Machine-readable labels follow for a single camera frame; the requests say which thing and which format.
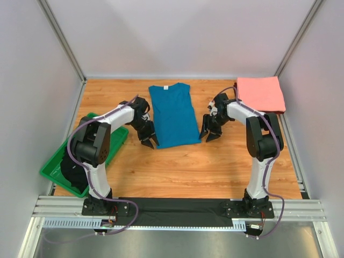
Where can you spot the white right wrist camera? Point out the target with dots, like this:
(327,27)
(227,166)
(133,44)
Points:
(212,107)

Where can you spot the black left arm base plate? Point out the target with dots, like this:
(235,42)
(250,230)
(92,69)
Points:
(94,208)

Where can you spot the aluminium frame post left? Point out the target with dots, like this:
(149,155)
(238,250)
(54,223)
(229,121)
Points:
(49,14)

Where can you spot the black front mounting strip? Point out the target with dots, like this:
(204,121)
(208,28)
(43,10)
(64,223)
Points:
(173,212)

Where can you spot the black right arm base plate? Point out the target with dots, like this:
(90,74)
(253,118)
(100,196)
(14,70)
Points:
(236,209)

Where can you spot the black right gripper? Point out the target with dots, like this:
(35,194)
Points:
(210,127)

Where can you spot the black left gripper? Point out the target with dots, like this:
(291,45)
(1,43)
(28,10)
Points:
(147,135)

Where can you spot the folded pink t shirt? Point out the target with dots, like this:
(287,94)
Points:
(260,94)

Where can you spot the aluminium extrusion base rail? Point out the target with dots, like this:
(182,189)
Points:
(71,207)

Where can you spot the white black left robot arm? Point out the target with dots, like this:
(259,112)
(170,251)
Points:
(89,144)

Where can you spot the aluminium frame post right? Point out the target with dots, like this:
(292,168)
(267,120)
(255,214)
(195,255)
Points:
(316,5)

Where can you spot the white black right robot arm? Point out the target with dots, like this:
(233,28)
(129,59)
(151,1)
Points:
(263,139)

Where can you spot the green plastic tray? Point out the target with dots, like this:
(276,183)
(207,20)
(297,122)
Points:
(52,171)

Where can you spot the blue t shirt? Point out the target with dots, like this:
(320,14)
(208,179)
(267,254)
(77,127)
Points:
(174,116)

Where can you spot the aluminium frame post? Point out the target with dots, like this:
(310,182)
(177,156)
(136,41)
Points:
(316,5)
(49,14)

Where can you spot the black t shirts in tray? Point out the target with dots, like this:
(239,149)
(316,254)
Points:
(73,173)

